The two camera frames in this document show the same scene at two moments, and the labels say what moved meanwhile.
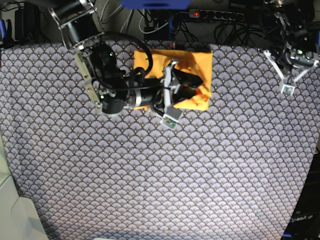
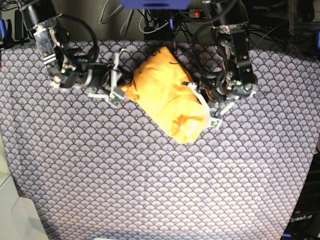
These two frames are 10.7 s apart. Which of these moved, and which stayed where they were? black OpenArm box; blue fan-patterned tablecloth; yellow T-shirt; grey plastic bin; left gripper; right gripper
Moved: yellow T-shirt; right gripper; left gripper
Stayed: grey plastic bin; blue fan-patterned tablecloth; black OpenArm box
